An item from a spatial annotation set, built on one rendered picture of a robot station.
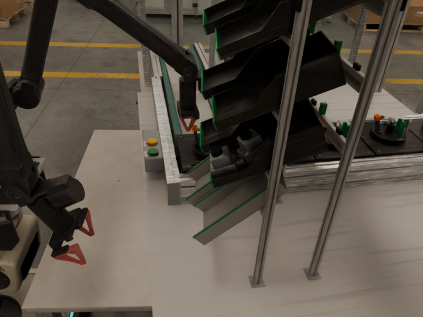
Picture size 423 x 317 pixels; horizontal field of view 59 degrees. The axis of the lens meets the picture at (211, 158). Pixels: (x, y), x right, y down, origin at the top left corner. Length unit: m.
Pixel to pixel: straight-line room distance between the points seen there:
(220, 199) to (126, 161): 0.58
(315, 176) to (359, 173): 0.18
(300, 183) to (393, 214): 0.34
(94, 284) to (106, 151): 0.66
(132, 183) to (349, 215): 0.79
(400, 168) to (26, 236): 1.38
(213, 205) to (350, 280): 0.46
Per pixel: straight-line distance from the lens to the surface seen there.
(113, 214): 1.34
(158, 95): 1.86
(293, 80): 0.75
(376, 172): 1.57
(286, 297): 1.13
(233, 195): 1.07
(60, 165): 3.12
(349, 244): 1.32
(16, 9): 6.89
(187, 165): 1.35
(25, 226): 1.47
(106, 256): 1.22
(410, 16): 7.07
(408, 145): 1.70
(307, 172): 1.41
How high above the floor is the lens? 1.77
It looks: 36 degrees down
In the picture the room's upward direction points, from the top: 3 degrees clockwise
